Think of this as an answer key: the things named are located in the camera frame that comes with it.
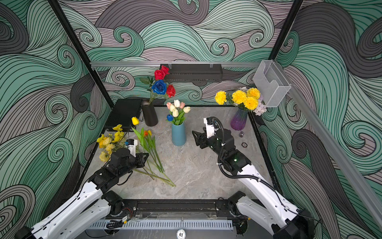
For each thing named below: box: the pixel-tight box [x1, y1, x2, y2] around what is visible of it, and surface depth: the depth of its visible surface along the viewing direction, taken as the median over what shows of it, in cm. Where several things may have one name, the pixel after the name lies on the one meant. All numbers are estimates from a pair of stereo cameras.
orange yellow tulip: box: [140, 127, 165, 173], surface depth 96 cm
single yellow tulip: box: [146, 129, 165, 173], surface depth 97 cm
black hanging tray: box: [160, 63, 224, 84], surface depth 97 cm
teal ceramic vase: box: [171, 121, 187, 146], surface depth 90 cm
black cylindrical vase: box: [141, 99, 159, 127], surface depth 103 cm
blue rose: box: [151, 79, 168, 96], surface depth 71 cm
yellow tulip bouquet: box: [166, 99, 191, 126], surface depth 81 cm
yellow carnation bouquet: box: [214, 87, 261, 111], surface depth 77 cm
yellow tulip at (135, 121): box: [131, 116, 140, 126], surface depth 78 cm
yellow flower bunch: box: [133, 153, 177, 187], surface depth 88 cm
